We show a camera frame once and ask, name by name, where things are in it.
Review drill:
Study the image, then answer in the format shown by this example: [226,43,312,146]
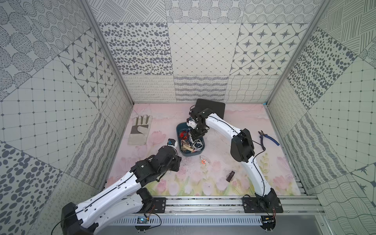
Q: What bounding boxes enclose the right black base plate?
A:
[241,196,284,214]

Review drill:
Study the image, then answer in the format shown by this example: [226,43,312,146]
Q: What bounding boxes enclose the aluminium rail frame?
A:
[161,178,325,216]

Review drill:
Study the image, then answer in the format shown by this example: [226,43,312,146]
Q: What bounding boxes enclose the beige watch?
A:
[181,145,194,152]

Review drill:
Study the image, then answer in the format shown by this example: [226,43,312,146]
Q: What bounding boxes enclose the white slotted cable duct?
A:
[112,215,262,226]

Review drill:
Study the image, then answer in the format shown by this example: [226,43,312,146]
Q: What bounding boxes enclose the blue handled pliers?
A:
[259,130,280,151]

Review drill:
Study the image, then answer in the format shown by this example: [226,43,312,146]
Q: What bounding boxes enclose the silver white watch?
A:
[193,140,204,151]

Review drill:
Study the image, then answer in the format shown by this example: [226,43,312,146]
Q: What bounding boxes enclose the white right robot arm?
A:
[187,106,278,208]

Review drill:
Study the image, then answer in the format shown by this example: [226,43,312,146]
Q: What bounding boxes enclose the black plastic tool case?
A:
[195,99,226,119]

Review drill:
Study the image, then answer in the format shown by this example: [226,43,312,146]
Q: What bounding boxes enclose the dark brown watch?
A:
[226,171,235,182]

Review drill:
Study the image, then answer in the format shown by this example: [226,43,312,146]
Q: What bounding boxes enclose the teal storage box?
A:
[176,122,205,157]

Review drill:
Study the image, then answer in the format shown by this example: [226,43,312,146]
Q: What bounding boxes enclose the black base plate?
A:
[241,196,284,214]
[139,197,166,214]

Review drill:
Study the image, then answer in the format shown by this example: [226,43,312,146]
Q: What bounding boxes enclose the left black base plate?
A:
[139,197,166,214]

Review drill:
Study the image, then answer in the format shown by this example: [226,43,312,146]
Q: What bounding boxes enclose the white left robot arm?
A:
[57,145,182,235]

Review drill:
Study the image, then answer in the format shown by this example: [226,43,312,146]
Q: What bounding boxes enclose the red watch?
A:
[179,131,189,140]

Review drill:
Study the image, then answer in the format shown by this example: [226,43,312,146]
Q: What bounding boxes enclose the orange white digital watch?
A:
[200,155,211,165]

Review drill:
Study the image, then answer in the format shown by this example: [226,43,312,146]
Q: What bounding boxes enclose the grey white work glove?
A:
[128,115,153,146]

